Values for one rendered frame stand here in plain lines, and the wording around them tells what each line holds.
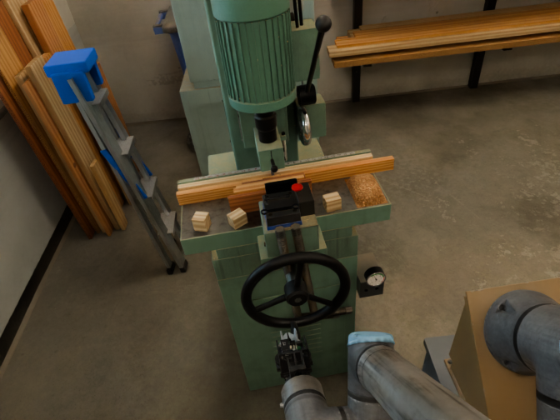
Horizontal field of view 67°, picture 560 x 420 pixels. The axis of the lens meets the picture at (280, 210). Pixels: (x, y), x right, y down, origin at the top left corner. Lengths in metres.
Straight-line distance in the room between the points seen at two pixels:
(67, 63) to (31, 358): 1.35
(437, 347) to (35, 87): 2.04
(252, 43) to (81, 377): 1.67
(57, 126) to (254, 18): 1.63
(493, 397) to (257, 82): 0.90
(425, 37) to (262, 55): 2.34
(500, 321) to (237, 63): 0.82
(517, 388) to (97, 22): 3.36
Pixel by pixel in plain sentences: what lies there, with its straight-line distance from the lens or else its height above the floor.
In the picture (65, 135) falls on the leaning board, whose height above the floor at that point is 0.68.
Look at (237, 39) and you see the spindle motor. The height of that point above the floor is 1.38.
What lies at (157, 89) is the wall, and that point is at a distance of 3.72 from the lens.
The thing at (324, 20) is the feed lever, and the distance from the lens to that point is 0.96.
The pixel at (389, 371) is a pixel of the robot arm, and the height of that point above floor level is 1.05.
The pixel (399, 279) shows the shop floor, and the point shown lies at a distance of 2.21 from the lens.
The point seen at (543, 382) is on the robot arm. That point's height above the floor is 0.89.
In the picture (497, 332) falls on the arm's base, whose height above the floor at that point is 0.84.
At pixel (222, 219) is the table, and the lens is 1.21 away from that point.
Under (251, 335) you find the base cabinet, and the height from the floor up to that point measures 0.40.
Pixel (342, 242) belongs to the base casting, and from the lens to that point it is 1.27.
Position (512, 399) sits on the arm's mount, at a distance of 1.18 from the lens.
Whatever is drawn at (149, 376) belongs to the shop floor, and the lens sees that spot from 2.05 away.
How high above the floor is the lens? 1.69
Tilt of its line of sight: 41 degrees down
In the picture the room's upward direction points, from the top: 7 degrees counter-clockwise
